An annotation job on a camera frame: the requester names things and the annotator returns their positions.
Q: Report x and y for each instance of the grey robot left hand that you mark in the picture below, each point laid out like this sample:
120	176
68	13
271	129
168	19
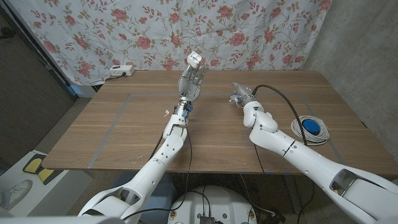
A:
189	85

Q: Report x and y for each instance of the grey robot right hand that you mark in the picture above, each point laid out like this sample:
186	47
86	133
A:
245	95

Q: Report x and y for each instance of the white AirPods case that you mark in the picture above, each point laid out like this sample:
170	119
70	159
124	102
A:
194	60

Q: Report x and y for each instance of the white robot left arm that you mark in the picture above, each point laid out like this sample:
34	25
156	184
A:
152	174

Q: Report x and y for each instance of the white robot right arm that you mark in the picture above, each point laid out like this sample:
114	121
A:
304	158

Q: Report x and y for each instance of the white power strip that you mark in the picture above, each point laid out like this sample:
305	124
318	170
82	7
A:
122	70

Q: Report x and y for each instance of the floral rose backdrop cloth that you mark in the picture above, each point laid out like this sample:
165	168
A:
140	34

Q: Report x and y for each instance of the blue round pedal button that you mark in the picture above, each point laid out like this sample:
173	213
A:
311	126

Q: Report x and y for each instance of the white storage box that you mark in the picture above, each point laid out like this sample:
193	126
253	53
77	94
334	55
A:
84	91

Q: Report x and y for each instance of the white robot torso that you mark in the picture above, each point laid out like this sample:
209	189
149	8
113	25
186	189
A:
214	205

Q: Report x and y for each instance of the white floor board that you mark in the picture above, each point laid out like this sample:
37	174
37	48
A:
62	193

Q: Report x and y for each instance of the white shoe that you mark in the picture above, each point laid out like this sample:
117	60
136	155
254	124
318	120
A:
15	193

